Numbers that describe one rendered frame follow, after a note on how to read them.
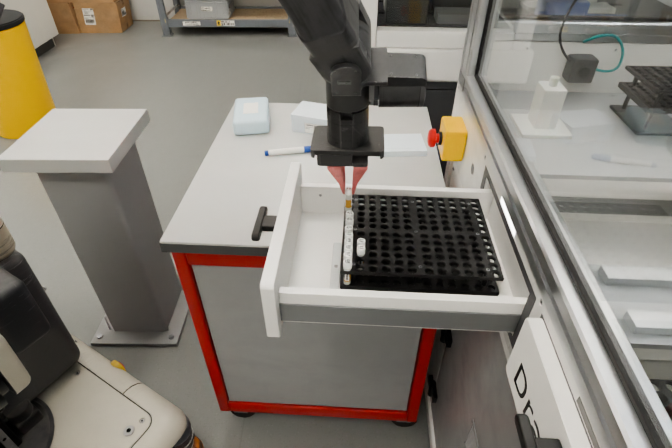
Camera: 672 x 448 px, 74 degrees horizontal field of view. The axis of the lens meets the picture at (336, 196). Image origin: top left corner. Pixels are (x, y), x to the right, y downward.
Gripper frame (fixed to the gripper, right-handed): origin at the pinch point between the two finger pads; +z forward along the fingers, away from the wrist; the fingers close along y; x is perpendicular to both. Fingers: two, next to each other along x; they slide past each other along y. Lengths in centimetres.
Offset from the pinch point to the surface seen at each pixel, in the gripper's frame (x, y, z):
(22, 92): -166, 195, 71
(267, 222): 5.3, 12.1, 2.8
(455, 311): 17.4, -14.9, 6.6
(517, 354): 23.1, -21.6, 6.8
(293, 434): 0, 17, 94
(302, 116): -48, 14, 16
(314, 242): 1.7, 5.8, 10.7
